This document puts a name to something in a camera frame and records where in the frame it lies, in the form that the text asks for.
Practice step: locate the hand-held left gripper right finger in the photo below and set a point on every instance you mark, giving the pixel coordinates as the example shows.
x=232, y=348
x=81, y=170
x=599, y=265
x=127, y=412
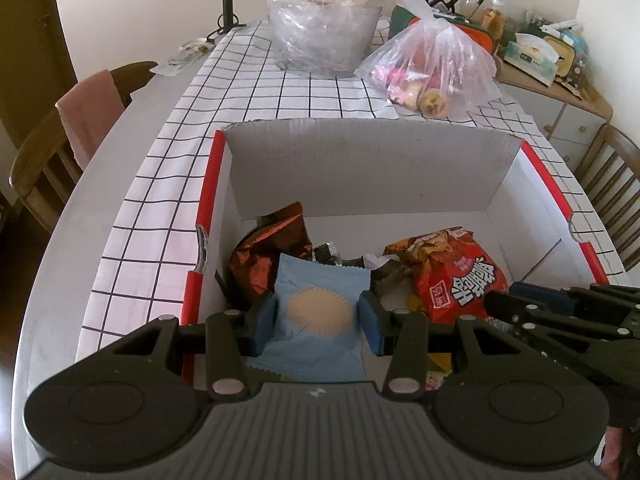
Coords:
x=372, y=325

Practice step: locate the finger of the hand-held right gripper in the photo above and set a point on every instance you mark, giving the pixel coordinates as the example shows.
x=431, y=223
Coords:
x=530, y=312
x=540, y=292

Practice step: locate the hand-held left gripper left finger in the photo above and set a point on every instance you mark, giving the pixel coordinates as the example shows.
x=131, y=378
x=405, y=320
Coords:
x=264, y=327

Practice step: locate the light blue snack packet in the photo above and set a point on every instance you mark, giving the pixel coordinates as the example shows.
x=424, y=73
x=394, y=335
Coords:
x=315, y=310

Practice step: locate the black snack packet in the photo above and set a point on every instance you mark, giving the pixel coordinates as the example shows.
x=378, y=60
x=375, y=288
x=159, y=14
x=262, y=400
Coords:
x=325, y=252

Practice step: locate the red snack packet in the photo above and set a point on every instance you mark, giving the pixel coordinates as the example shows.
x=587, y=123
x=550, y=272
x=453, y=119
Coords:
x=450, y=270

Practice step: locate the red white cardboard box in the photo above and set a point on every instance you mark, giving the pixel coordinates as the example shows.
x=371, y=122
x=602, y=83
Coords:
x=375, y=170

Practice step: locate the plastic bag of colourful snacks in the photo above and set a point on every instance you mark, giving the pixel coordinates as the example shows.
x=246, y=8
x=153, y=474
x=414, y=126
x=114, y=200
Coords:
x=440, y=75

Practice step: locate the dark brown snack wrapper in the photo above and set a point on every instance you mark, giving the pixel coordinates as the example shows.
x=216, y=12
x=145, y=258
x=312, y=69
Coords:
x=392, y=275

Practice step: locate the brown snack packet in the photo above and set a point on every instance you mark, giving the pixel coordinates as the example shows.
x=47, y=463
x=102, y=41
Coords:
x=270, y=255

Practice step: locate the yellow snack packet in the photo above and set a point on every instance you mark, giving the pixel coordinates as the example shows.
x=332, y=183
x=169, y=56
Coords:
x=437, y=367

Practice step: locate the wooden chair dark cushion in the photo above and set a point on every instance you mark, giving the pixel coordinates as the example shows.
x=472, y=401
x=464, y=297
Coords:
x=612, y=185

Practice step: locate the checked white tablecloth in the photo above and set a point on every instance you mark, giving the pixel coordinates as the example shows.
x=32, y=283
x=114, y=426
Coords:
x=160, y=200

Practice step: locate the white cabinet wooden top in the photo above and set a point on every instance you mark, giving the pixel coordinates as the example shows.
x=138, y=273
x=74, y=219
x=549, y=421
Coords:
x=565, y=110

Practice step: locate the green white tissue box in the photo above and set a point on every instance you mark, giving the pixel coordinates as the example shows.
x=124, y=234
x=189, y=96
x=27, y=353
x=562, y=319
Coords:
x=530, y=57

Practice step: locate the yellow tissue box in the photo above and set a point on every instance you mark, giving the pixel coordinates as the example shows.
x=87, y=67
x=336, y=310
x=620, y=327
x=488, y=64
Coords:
x=562, y=57

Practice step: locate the blue carton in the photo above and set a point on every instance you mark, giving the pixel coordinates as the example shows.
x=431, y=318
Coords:
x=577, y=55

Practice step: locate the white tube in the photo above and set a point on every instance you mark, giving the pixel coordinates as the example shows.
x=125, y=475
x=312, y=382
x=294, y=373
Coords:
x=560, y=26

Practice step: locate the pink cloth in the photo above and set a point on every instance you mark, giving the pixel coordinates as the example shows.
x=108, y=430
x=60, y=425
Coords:
x=90, y=115

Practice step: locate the glass jar amber liquid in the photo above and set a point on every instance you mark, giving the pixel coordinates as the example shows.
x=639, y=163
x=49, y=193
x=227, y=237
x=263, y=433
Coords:
x=492, y=15

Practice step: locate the clear plastic package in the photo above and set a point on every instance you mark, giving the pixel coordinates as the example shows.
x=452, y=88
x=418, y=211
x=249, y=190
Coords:
x=185, y=55

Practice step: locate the large clear plastic bag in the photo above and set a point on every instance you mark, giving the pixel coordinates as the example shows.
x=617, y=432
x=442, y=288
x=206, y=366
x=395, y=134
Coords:
x=320, y=30

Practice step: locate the orange zip case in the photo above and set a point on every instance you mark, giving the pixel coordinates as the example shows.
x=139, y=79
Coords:
x=402, y=20

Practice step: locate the brown wooden door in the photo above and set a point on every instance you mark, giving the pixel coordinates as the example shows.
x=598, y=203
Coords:
x=30, y=35

